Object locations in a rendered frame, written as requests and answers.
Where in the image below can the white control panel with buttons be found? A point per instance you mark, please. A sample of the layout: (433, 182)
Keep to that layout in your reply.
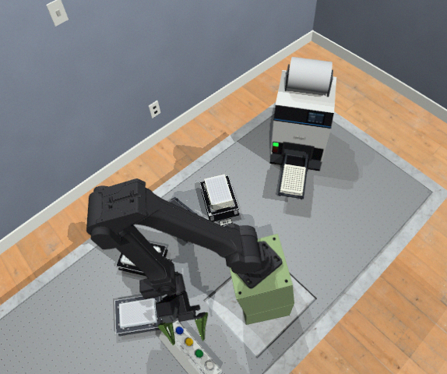
(189, 353)

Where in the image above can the white horizontal cylinder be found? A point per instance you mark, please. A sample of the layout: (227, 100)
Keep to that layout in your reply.
(309, 74)

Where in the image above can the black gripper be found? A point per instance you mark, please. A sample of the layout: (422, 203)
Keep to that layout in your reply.
(184, 316)

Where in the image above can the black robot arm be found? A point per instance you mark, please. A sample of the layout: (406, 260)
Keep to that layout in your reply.
(113, 212)

